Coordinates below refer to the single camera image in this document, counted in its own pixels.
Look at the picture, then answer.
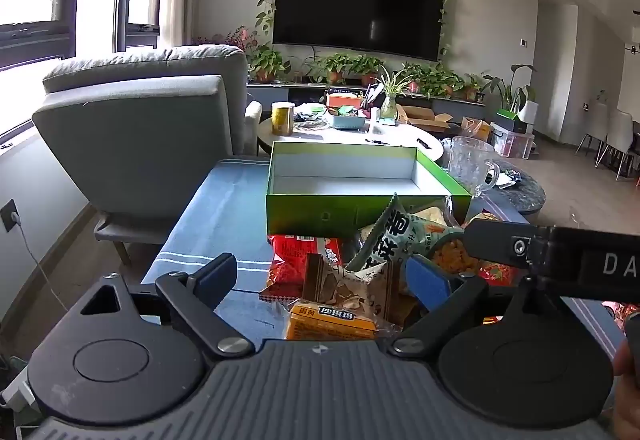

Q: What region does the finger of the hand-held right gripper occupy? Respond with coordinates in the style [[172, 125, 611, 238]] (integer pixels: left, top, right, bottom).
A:
[[462, 219, 540, 271]]

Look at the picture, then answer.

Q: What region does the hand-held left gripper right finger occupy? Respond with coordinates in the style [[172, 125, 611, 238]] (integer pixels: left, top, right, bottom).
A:
[[390, 255, 566, 361]]

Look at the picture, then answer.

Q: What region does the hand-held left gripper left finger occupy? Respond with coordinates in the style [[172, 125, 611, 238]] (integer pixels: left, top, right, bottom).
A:
[[80, 252, 255, 362]]

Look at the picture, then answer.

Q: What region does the green white snack packet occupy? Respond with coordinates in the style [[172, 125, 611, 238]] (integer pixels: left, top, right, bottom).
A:
[[345, 194, 481, 275]]

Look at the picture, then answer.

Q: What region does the red snack packet striped edge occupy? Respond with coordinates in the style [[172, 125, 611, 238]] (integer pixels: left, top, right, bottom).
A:
[[259, 234, 347, 305]]

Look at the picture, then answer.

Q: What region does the brown white snack packet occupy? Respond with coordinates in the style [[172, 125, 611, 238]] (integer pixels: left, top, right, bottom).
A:
[[299, 252, 397, 327]]

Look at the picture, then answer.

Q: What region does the green cardboard box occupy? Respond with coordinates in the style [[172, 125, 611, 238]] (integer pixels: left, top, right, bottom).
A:
[[265, 141, 473, 238]]

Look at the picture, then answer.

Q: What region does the orange snack packet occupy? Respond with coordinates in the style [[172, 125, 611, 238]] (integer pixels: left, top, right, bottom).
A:
[[284, 299, 381, 342]]

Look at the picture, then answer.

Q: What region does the person's right hand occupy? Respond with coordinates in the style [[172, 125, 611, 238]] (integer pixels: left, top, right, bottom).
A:
[[612, 341, 640, 440]]

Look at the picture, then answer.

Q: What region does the dark round side table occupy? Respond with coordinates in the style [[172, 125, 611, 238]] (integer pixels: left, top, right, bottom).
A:
[[440, 154, 547, 223]]

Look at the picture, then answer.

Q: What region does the pale clear snack packet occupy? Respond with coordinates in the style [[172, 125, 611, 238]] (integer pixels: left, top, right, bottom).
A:
[[360, 204, 448, 241]]

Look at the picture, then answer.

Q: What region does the glass pitcher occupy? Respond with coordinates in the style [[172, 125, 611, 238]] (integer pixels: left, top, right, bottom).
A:
[[446, 136, 501, 195]]

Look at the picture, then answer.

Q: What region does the clear storage bin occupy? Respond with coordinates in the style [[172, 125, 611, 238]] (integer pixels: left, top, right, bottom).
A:
[[492, 122, 535, 159]]

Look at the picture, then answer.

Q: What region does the yellow cardboard box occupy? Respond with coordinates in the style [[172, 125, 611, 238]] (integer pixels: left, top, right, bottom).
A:
[[460, 117, 493, 143]]

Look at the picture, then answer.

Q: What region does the green black box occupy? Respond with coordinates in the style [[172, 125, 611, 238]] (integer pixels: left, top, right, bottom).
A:
[[495, 110, 528, 135]]

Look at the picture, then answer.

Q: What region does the white dining chair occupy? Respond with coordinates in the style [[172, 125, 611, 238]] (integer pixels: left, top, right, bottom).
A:
[[597, 110, 636, 181], [575, 102, 608, 155]]

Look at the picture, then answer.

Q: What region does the open cardboard box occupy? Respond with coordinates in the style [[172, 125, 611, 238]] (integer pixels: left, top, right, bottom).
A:
[[397, 104, 453, 133]]

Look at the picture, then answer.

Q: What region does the large-leaf plant white pot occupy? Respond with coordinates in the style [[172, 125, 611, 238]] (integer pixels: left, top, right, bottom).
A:
[[482, 64, 538, 125]]

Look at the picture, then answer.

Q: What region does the green potted plant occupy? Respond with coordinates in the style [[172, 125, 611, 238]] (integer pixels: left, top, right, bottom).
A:
[[307, 54, 351, 84], [247, 44, 292, 83], [400, 62, 466, 98], [350, 54, 383, 88], [462, 74, 483, 101]]

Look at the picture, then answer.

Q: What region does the white round table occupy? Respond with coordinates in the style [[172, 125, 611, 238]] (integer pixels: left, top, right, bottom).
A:
[[257, 104, 445, 165]]

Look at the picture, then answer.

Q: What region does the grey armchair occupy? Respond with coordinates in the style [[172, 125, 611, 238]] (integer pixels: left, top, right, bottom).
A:
[[31, 44, 265, 268]]

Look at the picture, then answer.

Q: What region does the yellow tin can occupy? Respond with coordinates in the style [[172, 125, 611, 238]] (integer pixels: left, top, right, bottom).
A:
[[271, 102, 297, 137]]

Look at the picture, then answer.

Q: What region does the spider plant in vase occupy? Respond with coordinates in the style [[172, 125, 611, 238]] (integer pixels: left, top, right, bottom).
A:
[[367, 67, 426, 121]]

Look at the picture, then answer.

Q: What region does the blue plastic basket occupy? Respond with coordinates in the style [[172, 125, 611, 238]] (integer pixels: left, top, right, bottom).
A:
[[325, 114, 367, 131]]

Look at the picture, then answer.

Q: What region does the grey television cabinet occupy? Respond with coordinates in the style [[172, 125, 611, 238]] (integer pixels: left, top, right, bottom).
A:
[[247, 80, 488, 121]]

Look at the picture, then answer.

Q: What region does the orange box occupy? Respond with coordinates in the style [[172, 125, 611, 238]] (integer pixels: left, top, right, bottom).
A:
[[326, 92, 366, 108]]

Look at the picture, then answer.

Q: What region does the red flowering plant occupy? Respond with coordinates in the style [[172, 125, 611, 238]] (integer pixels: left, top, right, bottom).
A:
[[192, 27, 258, 51]]

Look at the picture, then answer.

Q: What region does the black television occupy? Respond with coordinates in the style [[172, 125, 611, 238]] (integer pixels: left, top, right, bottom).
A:
[[272, 0, 447, 62]]

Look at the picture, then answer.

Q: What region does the white cable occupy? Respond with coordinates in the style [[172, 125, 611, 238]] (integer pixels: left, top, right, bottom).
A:
[[17, 219, 68, 315]]

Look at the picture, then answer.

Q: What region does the wall socket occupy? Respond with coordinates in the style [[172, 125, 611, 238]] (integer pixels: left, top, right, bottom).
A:
[[0, 199, 22, 235]]

